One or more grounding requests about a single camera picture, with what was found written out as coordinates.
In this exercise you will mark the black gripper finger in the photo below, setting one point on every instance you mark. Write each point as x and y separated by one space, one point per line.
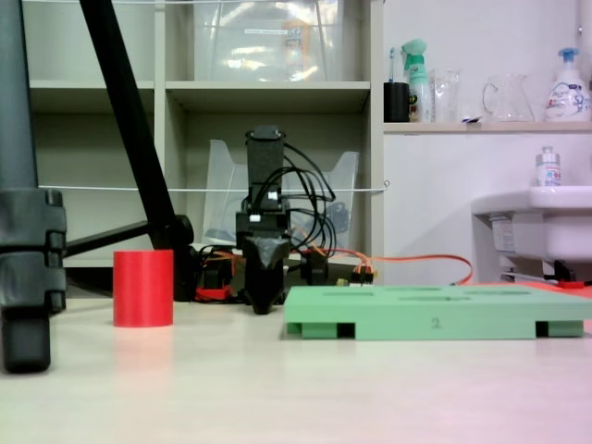
254 282
275 277

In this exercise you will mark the red cylinder block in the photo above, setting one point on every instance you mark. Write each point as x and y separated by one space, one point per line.
143 289

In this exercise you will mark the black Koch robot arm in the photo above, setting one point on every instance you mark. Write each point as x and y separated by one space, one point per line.
263 162

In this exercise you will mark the large orange flat block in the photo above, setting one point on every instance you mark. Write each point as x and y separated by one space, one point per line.
522 284

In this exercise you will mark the red base clamp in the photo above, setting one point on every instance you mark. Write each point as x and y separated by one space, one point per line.
213 293

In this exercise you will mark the beige shelf unit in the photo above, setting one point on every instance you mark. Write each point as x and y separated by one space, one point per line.
268 94

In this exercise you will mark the green shape sorter board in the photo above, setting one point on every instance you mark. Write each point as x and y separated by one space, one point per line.
416 314

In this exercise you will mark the black tripod brace bar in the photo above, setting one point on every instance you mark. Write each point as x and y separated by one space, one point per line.
111 238

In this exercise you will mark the black cup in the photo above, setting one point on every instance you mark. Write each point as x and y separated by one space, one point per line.
396 104

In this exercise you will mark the clear plastic storage box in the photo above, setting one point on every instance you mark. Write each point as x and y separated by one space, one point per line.
240 51

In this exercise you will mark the orange labelled package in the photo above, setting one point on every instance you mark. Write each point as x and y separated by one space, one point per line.
296 46

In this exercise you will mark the green spray bottle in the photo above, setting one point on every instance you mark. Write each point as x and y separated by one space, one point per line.
417 88

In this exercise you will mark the blue white toothbrush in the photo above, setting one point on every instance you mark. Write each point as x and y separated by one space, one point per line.
392 65

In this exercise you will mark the clear glass beaker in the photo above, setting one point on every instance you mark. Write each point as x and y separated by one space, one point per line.
446 99

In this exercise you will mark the grey tripod leg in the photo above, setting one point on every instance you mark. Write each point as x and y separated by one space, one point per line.
20 231

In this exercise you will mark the clear glass pitcher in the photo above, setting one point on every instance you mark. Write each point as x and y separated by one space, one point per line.
509 102

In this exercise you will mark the white sink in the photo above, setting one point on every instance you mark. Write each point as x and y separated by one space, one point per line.
550 226

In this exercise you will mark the small clear sanitizer bottle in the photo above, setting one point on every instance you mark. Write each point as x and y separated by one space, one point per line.
548 171

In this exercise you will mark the small red clamp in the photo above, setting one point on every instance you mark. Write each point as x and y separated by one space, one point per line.
571 284

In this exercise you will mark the white soap pump bottle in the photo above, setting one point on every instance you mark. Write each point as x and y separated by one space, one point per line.
566 99

